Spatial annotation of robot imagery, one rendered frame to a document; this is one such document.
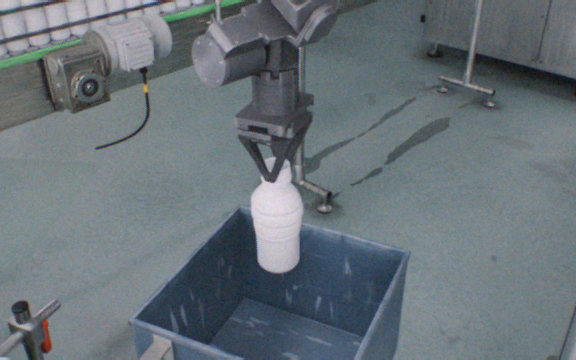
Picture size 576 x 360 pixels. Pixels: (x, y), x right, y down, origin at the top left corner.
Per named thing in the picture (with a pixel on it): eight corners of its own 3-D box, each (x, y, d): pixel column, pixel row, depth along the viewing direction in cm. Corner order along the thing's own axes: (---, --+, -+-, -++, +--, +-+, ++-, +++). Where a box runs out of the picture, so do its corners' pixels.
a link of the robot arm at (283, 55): (310, 12, 70) (275, 3, 73) (265, 25, 65) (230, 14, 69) (309, 70, 73) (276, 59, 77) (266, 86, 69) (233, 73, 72)
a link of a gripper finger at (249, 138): (238, 184, 78) (235, 118, 74) (263, 160, 84) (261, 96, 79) (287, 196, 76) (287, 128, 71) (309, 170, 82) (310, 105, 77)
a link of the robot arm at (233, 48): (344, 8, 64) (295, -49, 66) (261, 33, 57) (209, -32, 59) (300, 83, 73) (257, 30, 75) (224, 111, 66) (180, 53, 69)
